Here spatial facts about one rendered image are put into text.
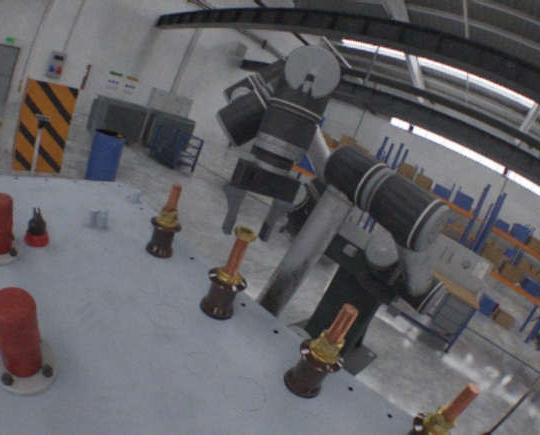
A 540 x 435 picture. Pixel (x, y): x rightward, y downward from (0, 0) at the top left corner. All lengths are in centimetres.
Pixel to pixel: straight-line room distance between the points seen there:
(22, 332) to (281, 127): 52
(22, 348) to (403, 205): 79
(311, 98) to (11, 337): 60
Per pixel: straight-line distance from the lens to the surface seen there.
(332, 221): 86
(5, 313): 42
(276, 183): 58
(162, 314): 66
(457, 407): 57
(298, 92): 55
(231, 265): 65
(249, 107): 71
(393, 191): 75
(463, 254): 526
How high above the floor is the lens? 179
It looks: 15 degrees down
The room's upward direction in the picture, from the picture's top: 23 degrees clockwise
